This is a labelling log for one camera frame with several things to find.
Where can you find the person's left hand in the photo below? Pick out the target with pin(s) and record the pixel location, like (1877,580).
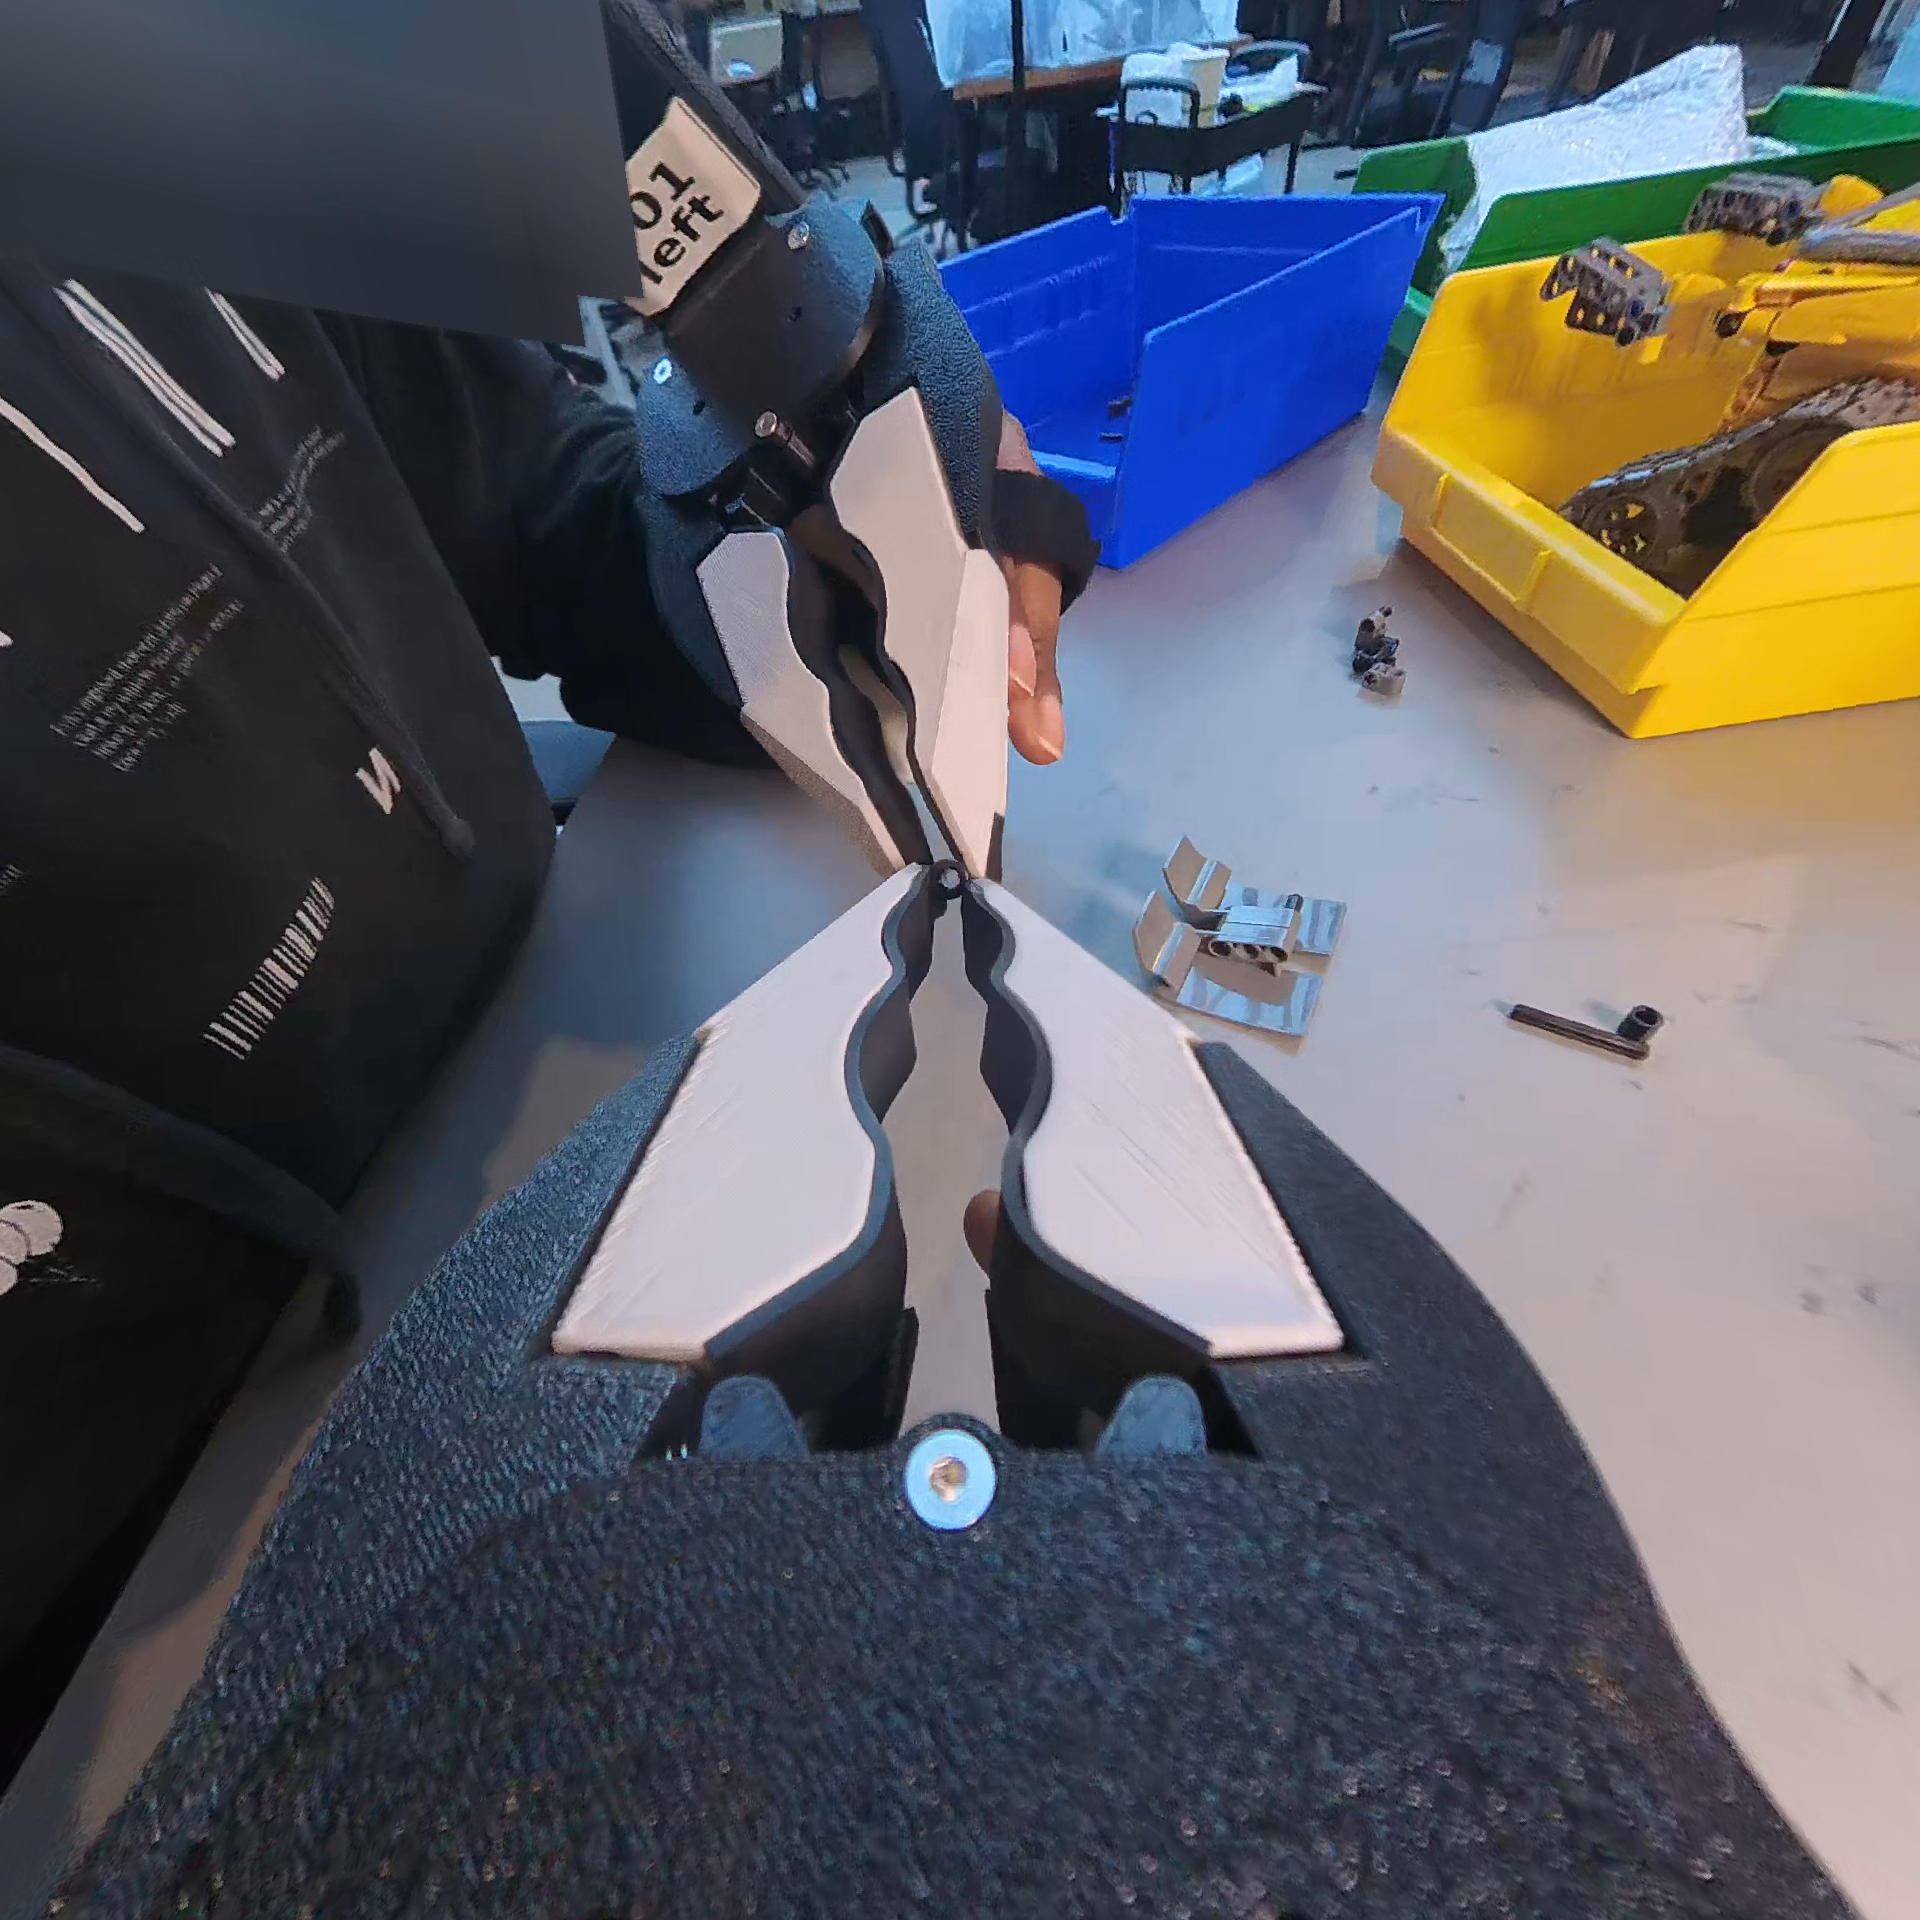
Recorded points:
(1035,676)

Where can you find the small black connector pieces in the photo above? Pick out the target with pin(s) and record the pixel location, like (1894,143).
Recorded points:
(1377,652)

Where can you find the yellow tracked toy robot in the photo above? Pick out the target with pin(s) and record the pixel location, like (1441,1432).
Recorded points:
(1800,345)

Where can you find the blue plastic bin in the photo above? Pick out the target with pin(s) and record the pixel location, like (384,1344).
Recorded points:
(1275,345)

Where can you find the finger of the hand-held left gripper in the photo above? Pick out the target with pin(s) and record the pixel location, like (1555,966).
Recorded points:
(765,646)
(953,646)

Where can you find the person's left forearm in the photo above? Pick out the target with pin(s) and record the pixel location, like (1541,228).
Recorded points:
(599,599)

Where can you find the green plastic bin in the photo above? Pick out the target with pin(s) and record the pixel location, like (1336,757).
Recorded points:
(1590,212)

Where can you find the silver panel toy piece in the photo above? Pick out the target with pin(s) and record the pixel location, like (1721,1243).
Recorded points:
(1231,945)

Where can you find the black utility cart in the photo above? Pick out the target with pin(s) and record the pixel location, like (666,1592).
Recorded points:
(1215,120)

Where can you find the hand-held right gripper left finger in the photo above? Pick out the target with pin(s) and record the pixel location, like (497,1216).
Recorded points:
(735,1200)

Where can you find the black axle rod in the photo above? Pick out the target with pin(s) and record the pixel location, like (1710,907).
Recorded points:
(1569,1029)

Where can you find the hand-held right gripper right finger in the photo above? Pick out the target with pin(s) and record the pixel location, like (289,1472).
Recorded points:
(1170,1200)

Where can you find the deep yellow plastic bin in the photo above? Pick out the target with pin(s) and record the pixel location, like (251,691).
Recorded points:
(1770,629)

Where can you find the grey office chair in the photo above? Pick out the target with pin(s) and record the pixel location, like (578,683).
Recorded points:
(569,773)

